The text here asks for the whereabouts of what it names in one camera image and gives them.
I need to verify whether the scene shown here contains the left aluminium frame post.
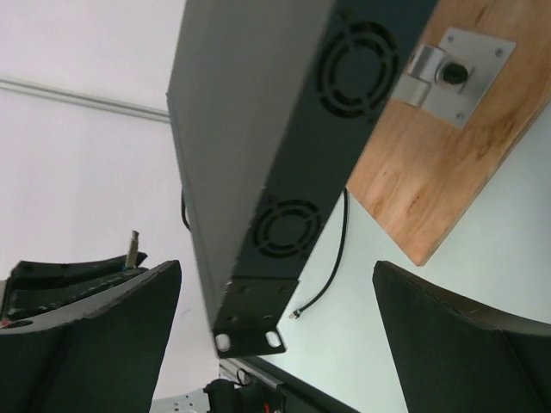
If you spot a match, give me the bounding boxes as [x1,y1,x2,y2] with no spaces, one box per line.
[1,77,170,123]

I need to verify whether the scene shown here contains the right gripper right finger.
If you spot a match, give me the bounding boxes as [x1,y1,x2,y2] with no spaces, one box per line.
[373,261,550,412]

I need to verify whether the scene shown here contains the metal switch stand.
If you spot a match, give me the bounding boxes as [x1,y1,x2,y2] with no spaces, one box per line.
[391,27,517,129]

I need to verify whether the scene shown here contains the black cable with plug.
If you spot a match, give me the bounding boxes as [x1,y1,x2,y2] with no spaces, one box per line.
[180,188,350,320]

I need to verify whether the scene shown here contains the blue black network switch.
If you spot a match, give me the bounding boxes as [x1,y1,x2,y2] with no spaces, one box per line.
[167,1,436,358]

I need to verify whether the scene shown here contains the brown wooden board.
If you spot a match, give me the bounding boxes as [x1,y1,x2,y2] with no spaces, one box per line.
[348,1,550,266]

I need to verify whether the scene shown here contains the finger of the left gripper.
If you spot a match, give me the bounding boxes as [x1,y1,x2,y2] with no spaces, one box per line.
[1,252,147,321]

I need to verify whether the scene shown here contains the aluminium frame rail front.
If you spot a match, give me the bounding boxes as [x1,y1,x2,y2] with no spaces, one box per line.
[219,357,307,395]

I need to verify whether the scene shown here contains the silver transceiver module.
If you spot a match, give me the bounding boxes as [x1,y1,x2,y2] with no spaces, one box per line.
[124,230,139,268]

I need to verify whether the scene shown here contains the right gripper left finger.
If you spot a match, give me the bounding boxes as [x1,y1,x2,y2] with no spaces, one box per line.
[1,261,182,412]

